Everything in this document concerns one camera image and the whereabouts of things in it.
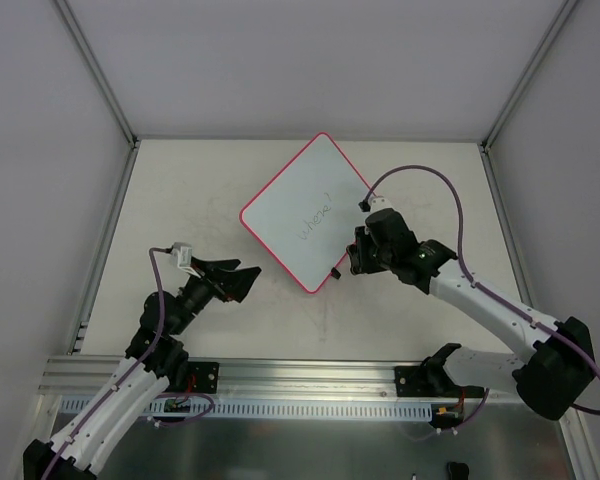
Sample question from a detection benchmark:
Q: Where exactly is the aluminium mounting rail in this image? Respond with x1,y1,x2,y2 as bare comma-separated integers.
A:
37,355,419,401

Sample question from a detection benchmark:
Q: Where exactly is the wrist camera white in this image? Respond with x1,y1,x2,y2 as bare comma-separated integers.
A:
358,196,393,214
169,242,194,275

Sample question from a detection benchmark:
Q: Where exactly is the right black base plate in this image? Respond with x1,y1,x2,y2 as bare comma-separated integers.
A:
393,365,426,398

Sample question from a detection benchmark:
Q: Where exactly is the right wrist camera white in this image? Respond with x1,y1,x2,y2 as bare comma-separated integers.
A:
358,196,393,214

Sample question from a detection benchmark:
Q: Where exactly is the aluminium frame post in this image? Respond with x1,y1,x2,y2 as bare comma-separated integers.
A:
481,0,580,153
51,0,138,147

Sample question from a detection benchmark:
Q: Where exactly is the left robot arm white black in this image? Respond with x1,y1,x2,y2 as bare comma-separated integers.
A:
23,243,262,479

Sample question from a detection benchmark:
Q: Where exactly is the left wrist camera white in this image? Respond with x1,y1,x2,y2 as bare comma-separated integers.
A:
169,242,194,275

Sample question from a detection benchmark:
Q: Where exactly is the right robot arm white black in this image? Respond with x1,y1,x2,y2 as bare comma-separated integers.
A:
347,208,595,420

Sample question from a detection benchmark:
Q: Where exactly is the white slotted cable duct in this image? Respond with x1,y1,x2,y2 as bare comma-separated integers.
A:
58,397,434,424

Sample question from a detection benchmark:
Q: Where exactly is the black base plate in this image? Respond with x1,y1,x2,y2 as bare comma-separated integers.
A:
186,361,220,395
393,365,426,398

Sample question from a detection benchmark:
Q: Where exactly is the black object bottom edge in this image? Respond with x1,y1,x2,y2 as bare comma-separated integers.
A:
446,462,470,480

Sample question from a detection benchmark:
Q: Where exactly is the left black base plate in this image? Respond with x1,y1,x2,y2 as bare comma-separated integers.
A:
186,361,220,395

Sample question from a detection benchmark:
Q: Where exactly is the left aluminium frame post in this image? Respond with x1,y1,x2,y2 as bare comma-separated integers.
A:
51,0,138,147

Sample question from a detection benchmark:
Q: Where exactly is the right aluminium frame post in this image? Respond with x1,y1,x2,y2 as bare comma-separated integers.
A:
481,0,580,153

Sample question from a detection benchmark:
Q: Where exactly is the pink framed whiteboard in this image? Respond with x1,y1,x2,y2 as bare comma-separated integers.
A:
239,132,370,294

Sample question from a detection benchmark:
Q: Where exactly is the black bone-shaped eraser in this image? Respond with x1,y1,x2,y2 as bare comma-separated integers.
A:
346,244,361,275

